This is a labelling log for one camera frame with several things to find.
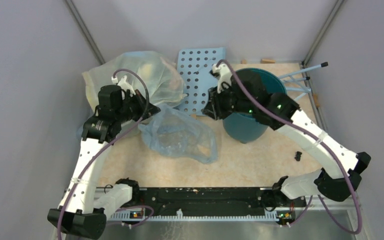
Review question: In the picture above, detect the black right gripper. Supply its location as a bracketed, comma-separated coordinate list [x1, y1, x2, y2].
[202, 82, 254, 121]

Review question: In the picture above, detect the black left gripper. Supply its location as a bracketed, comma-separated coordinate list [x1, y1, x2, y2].
[115, 88, 161, 123]

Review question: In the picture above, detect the light blue trash bag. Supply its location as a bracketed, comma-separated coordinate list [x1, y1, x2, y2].
[138, 103, 218, 164]

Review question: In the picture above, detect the teal plastic trash bin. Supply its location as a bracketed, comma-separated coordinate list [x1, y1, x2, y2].
[222, 67, 287, 144]

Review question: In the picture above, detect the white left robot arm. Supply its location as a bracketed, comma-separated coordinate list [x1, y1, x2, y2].
[47, 84, 160, 240]

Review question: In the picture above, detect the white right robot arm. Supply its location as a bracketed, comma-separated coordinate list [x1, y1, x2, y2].
[202, 66, 371, 206]

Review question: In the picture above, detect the large translucent yellowish bag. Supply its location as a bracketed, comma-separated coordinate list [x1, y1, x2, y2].
[81, 51, 186, 110]

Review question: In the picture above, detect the light blue perforated board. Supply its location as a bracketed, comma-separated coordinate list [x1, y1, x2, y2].
[176, 47, 226, 116]

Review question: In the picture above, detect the small black plastic part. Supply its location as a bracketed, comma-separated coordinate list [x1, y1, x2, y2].
[294, 151, 303, 162]

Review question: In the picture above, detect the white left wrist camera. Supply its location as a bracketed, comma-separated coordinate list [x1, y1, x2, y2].
[111, 75, 136, 97]

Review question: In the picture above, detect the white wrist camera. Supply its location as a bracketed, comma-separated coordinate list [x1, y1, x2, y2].
[111, 75, 136, 97]
[210, 63, 233, 94]

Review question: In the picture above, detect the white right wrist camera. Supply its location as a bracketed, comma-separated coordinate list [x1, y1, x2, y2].
[210, 63, 233, 94]

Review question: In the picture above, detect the light blue metal stool frame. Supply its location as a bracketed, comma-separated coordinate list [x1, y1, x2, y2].
[277, 61, 329, 101]

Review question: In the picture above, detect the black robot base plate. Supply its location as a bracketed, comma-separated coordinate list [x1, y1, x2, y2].
[124, 187, 307, 217]

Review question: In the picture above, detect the light blue cable comb strip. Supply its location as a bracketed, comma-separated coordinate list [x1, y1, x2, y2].
[109, 210, 279, 223]

